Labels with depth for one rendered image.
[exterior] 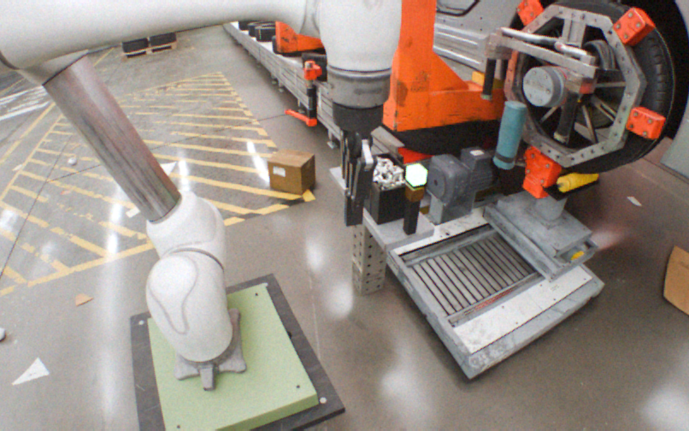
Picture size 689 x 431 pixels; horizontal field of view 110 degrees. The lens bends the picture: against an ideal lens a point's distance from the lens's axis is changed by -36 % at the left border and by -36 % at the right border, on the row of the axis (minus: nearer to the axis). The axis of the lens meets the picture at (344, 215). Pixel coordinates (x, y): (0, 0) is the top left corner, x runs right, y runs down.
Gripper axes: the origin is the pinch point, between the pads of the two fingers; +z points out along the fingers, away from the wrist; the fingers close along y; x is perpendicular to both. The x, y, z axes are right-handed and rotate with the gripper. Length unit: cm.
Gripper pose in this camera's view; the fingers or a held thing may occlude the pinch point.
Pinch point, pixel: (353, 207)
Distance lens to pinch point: 62.5
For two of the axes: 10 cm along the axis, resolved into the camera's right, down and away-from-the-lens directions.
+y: 2.6, 6.4, -7.3
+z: -0.2, 7.6, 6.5
